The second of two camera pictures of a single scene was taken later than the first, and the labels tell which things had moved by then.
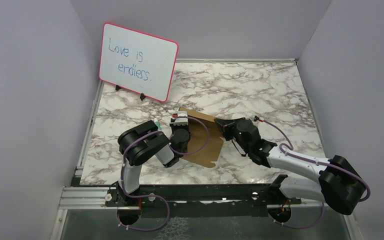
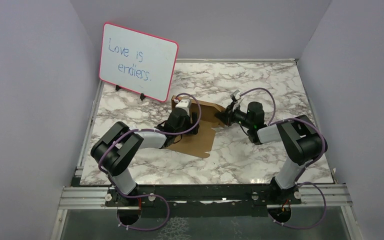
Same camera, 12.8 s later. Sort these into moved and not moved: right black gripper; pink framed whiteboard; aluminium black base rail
Moved: right black gripper
Not moved: aluminium black base rail; pink framed whiteboard
